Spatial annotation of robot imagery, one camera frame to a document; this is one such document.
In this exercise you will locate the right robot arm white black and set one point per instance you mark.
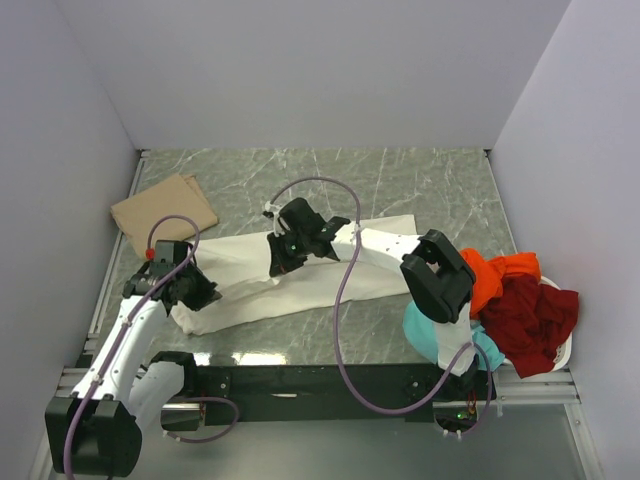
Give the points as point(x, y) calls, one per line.
point(439, 280)

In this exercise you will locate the teal t shirt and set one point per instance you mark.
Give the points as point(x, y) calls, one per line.
point(420, 333)

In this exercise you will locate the orange t shirt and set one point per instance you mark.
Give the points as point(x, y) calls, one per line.
point(489, 274)

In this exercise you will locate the cream white t shirt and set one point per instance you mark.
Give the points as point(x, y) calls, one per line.
point(240, 267)

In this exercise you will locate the aluminium frame rail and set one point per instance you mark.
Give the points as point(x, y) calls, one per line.
point(457, 405)

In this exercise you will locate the dark red t shirt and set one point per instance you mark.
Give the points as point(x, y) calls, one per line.
point(529, 321)

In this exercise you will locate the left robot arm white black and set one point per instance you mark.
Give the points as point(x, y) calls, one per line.
point(98, 428)

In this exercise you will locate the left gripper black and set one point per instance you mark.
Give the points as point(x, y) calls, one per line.
point(206, 295)

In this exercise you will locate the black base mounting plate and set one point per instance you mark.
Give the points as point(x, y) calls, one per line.
point(273, 393)

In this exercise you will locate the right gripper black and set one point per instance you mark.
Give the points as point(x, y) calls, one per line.
point(279, 262)

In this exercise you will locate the folded tan t shirt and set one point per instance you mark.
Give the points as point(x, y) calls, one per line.
point(176, 195)

